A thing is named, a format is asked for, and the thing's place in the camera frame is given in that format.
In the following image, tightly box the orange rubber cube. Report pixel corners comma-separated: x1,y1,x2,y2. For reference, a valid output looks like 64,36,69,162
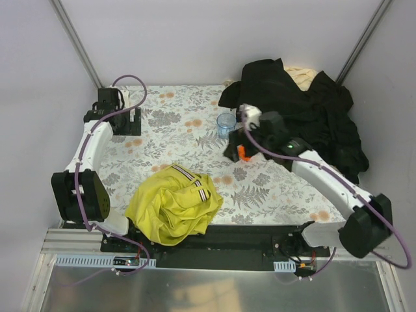
237,145,252,162

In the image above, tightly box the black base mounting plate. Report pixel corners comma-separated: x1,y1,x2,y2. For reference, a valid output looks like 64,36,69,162
100,225,330,271

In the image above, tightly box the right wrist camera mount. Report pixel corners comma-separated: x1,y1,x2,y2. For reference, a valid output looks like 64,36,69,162
239,104,262,129

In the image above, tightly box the yellow-green cloth garment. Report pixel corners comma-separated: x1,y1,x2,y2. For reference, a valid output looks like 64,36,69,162
125,164,224,246

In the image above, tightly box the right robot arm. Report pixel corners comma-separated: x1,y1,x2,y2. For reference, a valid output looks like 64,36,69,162
224,105,393,259

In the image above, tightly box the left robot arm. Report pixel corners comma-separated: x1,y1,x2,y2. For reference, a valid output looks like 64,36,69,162
51,87,141,236

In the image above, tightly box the beige cloth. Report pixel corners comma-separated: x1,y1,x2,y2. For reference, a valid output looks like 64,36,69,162
284,66,318,91

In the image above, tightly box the right white cable duct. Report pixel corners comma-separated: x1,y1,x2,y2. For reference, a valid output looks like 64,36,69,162
273,260,296,273

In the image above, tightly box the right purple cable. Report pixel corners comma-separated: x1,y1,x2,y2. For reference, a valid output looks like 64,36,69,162
240,103,413,285

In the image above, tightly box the black cloth lower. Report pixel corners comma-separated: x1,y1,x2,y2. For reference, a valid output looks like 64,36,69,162
279,71,369,185

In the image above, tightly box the left white cable duct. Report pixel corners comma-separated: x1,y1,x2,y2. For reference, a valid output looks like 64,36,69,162
55,255,157,269

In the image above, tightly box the floral patterned table mat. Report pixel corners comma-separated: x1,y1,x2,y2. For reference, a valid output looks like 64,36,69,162
99,85,343,225

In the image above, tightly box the blue transparent plastic cup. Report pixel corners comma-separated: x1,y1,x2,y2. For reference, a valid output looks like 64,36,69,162
216,113,237,139

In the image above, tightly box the white cable duct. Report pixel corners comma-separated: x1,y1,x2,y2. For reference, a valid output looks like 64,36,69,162
55,255,157,269
273,260,296,273

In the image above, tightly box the aluminium frame rail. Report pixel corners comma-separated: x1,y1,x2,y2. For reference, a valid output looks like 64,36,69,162
41,228,103,254

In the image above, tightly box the black cloth upper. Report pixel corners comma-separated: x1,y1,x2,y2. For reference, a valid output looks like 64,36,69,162
218,58,319,122

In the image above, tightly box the black cloth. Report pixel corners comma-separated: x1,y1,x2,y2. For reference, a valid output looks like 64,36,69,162
218,58,319,122
279,71,369,185

